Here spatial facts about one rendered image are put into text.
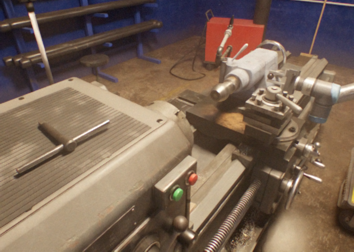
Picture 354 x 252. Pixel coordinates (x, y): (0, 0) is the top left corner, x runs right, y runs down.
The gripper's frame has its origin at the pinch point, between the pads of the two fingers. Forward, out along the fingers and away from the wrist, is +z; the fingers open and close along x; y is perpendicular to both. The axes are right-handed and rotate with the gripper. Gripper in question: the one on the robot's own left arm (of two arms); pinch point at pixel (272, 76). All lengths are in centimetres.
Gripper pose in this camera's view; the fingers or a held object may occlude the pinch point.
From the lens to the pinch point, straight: 150.5
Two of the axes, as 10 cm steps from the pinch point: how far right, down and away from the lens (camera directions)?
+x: -1.7, 9.2, 3.6
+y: -6.0, 1.9, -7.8
